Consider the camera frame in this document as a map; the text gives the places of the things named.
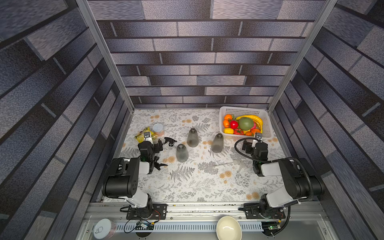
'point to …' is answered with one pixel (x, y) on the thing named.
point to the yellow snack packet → (139, 136)
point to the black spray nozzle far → (170, 140)
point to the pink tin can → (157, 129)
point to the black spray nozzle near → (156, 164)
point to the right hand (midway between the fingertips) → (253, 139)
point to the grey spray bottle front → (182, 153)
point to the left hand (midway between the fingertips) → (152, 139)
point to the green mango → (245, 123)
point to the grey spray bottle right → (217, 143)
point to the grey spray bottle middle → (192, 138)
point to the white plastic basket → (267, 132)
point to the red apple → (233, 124)
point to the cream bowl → (228, 228)
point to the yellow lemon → (228, 130)
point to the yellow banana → (255, 118)
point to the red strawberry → (238, 131)
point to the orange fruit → (227, 116)
